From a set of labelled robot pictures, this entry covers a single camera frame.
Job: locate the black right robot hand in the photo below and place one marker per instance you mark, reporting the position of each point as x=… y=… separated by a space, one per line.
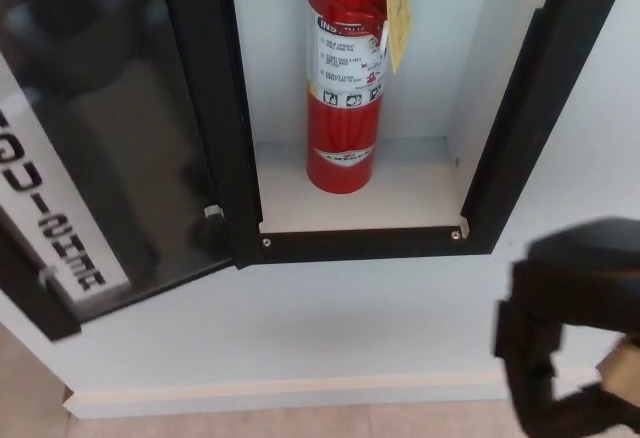
x=575 y=278

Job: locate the black extinguisher cabinet door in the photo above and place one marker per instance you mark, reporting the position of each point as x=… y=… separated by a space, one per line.
x=135 y=133

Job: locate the red fire extinguisher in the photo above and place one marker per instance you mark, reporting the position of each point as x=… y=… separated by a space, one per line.
x=342 y=133

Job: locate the yellow inspection tag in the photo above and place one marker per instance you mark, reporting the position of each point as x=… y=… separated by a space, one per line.
x=400 y=23

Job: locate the black extinguisher cabinet frame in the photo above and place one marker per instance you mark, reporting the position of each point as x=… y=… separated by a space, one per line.
x=515 y=148

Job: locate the white wall baseboard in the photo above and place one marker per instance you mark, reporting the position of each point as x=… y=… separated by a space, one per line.
x=280 y=398

